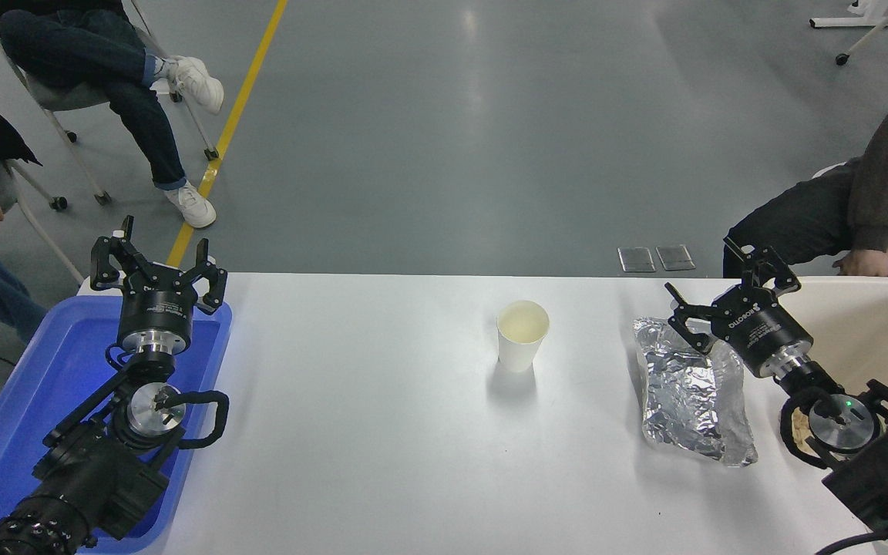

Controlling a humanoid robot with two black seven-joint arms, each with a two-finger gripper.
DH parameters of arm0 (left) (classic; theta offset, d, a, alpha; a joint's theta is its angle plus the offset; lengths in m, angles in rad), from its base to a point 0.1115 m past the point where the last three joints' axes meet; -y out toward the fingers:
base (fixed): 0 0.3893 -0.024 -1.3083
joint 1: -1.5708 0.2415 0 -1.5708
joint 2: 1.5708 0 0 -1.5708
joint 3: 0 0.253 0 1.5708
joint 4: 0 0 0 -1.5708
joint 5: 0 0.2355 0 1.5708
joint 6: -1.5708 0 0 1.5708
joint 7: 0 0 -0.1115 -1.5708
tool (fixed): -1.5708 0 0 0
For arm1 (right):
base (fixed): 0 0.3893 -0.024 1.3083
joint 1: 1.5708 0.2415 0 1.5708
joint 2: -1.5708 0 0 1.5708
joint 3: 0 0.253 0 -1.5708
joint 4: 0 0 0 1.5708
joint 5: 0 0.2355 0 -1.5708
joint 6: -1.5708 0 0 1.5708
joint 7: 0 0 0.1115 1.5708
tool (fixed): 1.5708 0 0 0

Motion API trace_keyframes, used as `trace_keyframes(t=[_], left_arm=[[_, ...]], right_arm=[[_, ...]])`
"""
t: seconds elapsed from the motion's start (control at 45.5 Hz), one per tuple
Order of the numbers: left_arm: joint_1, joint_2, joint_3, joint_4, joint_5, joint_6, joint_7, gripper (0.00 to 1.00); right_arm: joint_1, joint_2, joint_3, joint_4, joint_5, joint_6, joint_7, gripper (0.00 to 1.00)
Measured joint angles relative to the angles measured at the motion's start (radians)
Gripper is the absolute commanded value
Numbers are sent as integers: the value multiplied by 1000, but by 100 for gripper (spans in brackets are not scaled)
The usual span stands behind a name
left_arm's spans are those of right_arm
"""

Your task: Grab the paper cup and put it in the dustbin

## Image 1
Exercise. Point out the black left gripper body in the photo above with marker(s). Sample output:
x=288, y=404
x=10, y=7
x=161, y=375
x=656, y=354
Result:
x=156, y=308

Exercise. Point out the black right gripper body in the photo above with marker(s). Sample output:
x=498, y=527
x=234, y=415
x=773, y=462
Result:
x=760, y=330

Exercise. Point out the white paper cup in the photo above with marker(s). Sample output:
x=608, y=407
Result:
x=521, y=351

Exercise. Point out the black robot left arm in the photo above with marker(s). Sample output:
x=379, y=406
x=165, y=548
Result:
x=97, y=470

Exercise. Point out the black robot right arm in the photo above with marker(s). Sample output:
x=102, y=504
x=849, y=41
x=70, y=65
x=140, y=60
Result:
x=883, y=478

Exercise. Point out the crumpled silver foil tray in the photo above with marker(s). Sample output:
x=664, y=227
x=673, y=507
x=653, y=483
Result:
x=691, y=401

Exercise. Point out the metal floor plate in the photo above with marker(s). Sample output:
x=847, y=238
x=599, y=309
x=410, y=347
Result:
x=676, y=257
x=637, y=260

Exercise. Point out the crumpled tan paper ball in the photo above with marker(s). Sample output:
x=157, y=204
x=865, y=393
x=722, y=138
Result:
x=800, y=428

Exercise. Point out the large pale bin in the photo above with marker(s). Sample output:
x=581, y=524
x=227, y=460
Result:
x=868, y=331

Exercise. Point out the white grey wheeled chair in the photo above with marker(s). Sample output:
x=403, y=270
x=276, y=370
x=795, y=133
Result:
x=1, y=189
x=66, y=96

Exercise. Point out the blue plastic tray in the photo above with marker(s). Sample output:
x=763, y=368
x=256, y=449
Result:
x=20, y=416

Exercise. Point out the white leg with caster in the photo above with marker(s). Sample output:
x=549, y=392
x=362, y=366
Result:
x=872, y=35

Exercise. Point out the white furniture base bar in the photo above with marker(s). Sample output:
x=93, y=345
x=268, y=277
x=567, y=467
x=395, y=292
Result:
x=868, y=21

